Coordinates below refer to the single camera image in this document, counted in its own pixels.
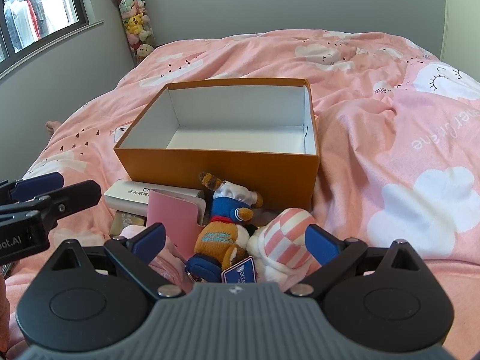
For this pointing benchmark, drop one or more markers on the pink cloud print blanket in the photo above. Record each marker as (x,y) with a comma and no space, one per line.
(375,120)

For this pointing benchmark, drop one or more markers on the hanging clothes outside window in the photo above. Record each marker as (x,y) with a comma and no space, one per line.
(32,18)

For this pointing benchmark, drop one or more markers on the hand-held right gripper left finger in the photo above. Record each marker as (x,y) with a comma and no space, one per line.
(152,238)

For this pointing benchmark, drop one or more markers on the white lidded box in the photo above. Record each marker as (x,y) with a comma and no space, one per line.
(123,193)

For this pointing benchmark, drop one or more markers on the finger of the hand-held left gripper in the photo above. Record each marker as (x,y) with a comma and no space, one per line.
(37,186)
(75,195)

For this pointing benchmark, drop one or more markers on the orange cardboard box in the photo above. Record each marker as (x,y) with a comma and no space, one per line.
(225,172)

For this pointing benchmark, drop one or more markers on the small brown cardboard box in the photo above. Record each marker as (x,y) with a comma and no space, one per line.
(125,223)

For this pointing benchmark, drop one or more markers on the window with dark frame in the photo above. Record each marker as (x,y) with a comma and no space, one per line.
(22,45)

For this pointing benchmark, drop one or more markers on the white wardrobe panel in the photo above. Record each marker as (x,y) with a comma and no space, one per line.
(463,11)

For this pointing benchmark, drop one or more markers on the clear tube of plush toys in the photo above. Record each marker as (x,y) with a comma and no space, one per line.
(135,26)

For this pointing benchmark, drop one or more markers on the pale pink plush toy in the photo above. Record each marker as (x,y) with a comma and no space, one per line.
(168,262)

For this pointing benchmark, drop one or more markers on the pink card case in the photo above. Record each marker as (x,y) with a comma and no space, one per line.
(168,213)

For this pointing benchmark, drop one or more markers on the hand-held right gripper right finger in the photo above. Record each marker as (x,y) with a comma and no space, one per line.
(320,243)

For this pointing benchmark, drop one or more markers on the raccoon plush toy blue shirt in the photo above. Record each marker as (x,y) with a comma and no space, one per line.
(221,232)

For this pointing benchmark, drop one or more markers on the pink white checked plush toy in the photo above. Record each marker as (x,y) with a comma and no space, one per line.
(281,232)

